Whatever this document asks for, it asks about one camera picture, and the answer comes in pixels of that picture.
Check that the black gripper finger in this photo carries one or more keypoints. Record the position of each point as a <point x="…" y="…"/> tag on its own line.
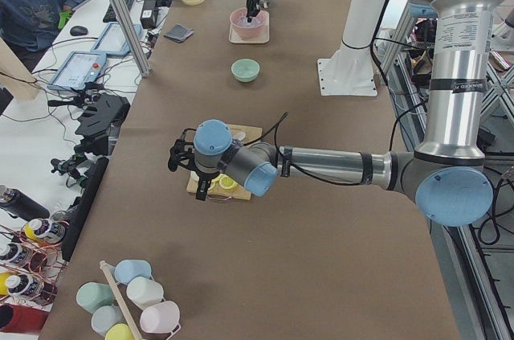
<point x="250" y="5"/>
<point x="211" y="187"/>
<point x="201" y="190"/>
<point x="258" y="6"/>

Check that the metal ice scoop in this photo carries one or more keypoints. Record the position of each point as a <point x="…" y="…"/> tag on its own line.
<point x="266" y="4"/>

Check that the pile of clear ice cubes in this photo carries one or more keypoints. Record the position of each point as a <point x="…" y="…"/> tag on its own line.
<point x="240" y="21"/>

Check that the pink bowl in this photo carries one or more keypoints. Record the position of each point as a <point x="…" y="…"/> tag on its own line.
<point x="246" y="29"/>

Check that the mint green bowl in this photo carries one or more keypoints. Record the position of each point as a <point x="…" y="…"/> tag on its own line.
<point x="245" y="70"/>

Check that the cream rectangular tray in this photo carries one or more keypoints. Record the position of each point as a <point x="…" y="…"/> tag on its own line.
<point x="264" y="38"/>

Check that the bamboo cutting board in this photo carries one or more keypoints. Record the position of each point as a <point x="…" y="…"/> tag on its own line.
<point x="218" y="193"/>

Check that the grey folded cloth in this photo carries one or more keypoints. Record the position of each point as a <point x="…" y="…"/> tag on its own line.
<point x="179" y="33"/>

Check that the light blue cup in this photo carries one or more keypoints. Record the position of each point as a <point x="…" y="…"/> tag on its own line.
<point x="127" y="270"/>

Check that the white cup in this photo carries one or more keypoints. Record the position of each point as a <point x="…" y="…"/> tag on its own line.
<point x="144" y="292"/>

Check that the wooden cup rack stick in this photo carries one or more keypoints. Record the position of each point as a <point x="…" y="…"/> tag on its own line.
<point x="106" y="270"/>

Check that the pink cup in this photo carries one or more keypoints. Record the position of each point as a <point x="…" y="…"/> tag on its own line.
<point x="161" y="318"/>

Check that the far teach pendant tablet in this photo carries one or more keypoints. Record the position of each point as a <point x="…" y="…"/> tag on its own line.
<point x="112" y="41"/>

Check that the teach pendant tablet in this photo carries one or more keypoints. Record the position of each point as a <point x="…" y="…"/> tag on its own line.
<point x="112" y="41"/>
<point x="78" y="69"/>

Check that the mint green cup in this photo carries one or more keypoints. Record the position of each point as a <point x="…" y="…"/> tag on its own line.
<point x="91" y="296"/>

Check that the grey blue cup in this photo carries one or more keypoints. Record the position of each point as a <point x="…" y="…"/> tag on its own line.
<point x="104" y="318"/>

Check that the yellow cup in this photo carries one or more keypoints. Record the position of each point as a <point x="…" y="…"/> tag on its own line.
<point x="119" y="331"/>

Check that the near teach pendant tablet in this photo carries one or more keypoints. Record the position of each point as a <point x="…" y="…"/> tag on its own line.
<point x="78" y="69"/>

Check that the black computer mouse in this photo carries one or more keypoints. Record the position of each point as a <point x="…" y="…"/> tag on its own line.
<point x="78" y="31"/>

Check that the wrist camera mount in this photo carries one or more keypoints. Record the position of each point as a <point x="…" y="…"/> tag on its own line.
<point x="181" y="154"/>

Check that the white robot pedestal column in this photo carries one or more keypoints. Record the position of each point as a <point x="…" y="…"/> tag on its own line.
<point x="349" y="72"/>

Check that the aluminium frame post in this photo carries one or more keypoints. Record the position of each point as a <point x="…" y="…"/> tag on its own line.
<point x="122" y="13"/>

